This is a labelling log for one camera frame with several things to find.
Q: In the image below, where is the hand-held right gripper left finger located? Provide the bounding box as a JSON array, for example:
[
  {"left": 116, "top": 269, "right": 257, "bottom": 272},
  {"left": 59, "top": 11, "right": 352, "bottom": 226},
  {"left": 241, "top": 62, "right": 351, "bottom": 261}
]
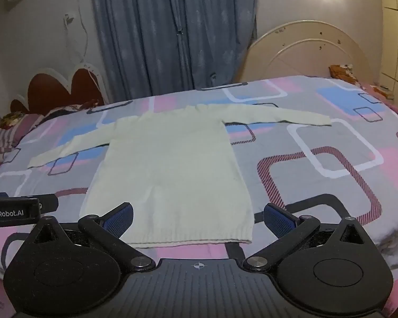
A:
[{"left": 29, "top": 202, "right": 156, "bottom": 273}]

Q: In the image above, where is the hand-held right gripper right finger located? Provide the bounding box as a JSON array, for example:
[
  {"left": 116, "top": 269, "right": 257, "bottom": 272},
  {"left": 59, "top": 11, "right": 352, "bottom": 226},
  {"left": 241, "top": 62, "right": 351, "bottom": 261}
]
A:
[{"left": 242, "top": 202, "right": 369, "bottom": 273}]

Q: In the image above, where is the cream knit sweater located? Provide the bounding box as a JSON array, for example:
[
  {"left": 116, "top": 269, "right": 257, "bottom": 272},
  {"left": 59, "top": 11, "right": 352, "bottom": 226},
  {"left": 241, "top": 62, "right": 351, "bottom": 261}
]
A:
[{"left": 27, "top": 103, "right": 333, "bottom": 249}]

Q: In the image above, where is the striped pink pillow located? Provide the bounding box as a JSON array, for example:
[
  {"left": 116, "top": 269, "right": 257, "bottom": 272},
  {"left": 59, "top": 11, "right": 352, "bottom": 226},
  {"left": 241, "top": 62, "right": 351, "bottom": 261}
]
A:
[{"left": 0, "top": 113, "right": 46, "bottom": 155}]

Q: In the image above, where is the yellow floral cloth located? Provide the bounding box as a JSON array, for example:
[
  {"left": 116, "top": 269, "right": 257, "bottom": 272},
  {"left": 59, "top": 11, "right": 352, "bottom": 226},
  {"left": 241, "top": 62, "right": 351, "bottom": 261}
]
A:
[{"left": 3, "top": 111, "right": 28, "bottom": 124}]

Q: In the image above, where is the dark floral pillow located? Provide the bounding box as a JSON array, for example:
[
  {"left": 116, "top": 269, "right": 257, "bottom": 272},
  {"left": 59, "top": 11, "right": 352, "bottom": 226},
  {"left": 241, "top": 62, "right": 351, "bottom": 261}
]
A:
[{"left": 41, "top": 99, "right": 102, "bottom": 124}]

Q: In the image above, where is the patterned grey bed cover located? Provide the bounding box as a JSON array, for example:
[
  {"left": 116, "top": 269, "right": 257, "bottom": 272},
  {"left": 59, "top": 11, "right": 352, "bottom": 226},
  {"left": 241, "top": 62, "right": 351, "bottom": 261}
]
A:
[{"left": 0, "top": 74, "right": 398, "bottom": 318}]

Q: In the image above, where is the red heart-shaped headboard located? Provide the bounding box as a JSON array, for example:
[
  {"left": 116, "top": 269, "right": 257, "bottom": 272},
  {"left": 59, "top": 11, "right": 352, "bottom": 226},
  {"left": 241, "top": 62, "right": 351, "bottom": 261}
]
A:
[{"left": 9, "top": 62, "right": 112, "bottom": 117}]

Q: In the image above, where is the grey fur cloth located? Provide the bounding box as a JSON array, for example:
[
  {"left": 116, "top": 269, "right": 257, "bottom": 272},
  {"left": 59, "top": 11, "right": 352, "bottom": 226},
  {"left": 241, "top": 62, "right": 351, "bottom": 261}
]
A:
[{"left": 375, "top": 218, "right": 398, "bottom": 270}]

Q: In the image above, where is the orange floral cloth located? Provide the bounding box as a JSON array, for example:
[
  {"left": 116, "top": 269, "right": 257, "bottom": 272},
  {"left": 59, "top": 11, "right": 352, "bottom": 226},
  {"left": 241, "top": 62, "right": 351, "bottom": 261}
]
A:
[{"left": 329, "top": 63, "right": 364, "bottom": 85}]

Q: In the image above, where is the cream arched headboard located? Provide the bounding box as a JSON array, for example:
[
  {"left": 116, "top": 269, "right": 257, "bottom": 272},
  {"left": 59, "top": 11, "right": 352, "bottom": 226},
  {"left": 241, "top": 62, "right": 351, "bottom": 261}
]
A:
[{"left": 235, "top": 20, "right": 374, "bottom": 85}]

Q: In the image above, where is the blue-grey curtain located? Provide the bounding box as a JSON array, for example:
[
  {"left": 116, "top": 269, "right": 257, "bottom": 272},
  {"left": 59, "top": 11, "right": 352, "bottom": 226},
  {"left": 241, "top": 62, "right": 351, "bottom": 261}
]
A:
[{"left": 88, "top": 0, "right": 260, "bottom": 104}]

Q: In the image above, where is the white wall plug with cable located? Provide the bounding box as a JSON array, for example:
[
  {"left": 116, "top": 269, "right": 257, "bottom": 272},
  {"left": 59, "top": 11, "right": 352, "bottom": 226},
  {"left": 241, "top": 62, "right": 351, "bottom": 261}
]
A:
[{"left": 64, "top": 12, "right": 101, "bottom": 87}]

